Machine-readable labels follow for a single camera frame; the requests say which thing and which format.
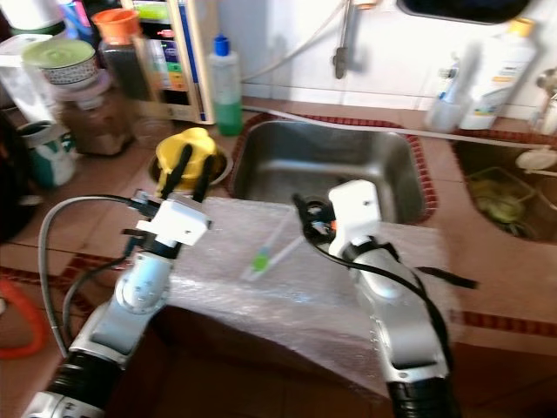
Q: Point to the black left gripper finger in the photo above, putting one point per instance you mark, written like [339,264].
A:
[205,178]
[181,170]

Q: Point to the white utensil with green grip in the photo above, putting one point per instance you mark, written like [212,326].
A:
[261,259]

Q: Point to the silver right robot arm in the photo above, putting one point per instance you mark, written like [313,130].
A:
[396,305]

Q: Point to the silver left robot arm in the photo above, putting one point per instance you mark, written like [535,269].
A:
[139,292]

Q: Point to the green soap bottle blue cap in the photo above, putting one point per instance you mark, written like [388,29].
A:
[226,104]

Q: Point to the beige water purifier appliance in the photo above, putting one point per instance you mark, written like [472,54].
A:
[178,78]

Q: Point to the clear bubble wrap sheet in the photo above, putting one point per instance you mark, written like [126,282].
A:
[278,305]

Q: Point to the jar with brown contents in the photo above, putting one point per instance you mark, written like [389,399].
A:
[91,122]

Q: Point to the white pipe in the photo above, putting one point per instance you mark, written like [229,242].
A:
[357,122]

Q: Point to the jar with orange lid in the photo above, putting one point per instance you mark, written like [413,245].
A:
[122,65]

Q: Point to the green white rabbit mug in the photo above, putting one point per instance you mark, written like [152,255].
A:
[57,157]

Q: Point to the steel faucet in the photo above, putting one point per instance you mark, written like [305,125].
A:
[344,57]

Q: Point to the round tin green lid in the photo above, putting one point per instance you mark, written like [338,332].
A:
[59,59]

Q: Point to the clear cup with toothbrush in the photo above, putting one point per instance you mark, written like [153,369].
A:
[448,109]

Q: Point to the black round appliance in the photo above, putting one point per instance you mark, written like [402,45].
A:
[13,192]

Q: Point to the white plastic container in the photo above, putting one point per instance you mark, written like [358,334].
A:
[22,87]

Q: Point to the clear plastic container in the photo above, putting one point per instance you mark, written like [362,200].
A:
[500,205]

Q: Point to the white scrub brush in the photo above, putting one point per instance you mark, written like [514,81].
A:
[535,158]

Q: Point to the white bottle yellow cap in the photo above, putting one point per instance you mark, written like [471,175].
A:
[500,78]

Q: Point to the black pan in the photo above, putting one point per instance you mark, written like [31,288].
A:
[461,9]

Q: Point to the small steel tap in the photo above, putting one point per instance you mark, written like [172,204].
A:
[546,100]

